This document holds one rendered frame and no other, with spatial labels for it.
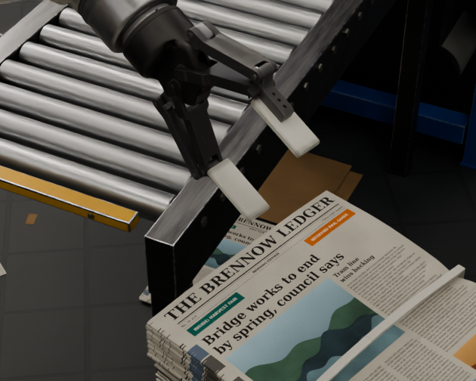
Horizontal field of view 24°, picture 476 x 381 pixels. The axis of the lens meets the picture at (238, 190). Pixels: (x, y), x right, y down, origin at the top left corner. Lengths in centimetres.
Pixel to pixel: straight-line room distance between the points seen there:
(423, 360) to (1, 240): 185
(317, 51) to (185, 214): 49
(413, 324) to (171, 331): 25
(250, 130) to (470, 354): 78
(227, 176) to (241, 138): 63
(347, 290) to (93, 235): 169
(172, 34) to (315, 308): 32
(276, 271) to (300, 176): 177
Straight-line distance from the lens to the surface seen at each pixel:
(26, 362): 254
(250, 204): 115
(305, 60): 197
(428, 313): 116
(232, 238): 275
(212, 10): 211
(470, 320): 116
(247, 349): 111
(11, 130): 185
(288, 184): 292
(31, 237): 282
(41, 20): 210
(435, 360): 112
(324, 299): 116
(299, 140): 104
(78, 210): 165
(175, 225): 162
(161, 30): 110
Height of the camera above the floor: 190
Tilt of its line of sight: 41 degrees down
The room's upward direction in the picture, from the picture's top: straight up
